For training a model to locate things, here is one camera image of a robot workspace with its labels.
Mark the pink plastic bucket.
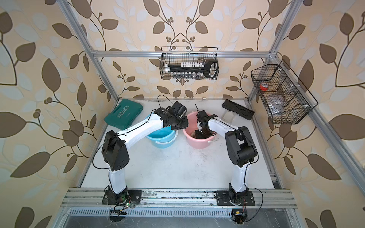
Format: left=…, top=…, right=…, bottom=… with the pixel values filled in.
left=183, top=111, right=216, bottom=149

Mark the beige cleaning cloth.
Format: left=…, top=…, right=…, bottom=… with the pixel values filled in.
left=191, top=130, right=213, bottom=140

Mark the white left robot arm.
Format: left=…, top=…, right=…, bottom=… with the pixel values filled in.
left=101, top=101, right=188, bottom=204

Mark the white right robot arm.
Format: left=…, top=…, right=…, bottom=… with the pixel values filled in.
left=195, top=111, right=258, bottom=205

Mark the blue plastic bucket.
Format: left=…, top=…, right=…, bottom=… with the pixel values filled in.
left=147, top=126, right=178, bottom=149

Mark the clear bag with white part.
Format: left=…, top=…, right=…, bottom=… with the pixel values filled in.
left=222, top=111, right=236, bottom=123

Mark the black plastic tray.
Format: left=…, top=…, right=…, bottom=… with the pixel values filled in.
left=222, top=99, right=255, bottom=120

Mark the black socket set holder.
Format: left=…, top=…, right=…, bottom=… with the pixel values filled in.
left=160, top=59, right=220, bottom=80

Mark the green tool case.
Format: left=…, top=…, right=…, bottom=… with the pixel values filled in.
left=104, top=99, right=143, bottom=130

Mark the clear plastic bag in basket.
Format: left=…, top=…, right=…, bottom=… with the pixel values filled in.
left=266, top=94, right=285, bottom=116

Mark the black wire basket back wall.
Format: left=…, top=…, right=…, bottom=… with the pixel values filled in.
left=159, top=46, right=219, bottom=80

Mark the black wire basket wall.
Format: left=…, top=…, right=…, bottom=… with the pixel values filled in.
left=251, top=60, right=318, bottom=124
left=159, top=46, right=219, bottom=80

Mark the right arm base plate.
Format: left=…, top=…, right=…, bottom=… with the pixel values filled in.
left=213, top=190, right=255, bottom=207

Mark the black wire basket right wall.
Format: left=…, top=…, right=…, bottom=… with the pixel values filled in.
left=251, top=60, right=318, bottom=124

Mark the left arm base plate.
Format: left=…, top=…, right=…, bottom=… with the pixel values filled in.
left=102, top=186, right=142, bottom=205

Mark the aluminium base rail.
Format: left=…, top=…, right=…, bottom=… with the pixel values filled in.
left=61, top=188, right=297, bottom=218

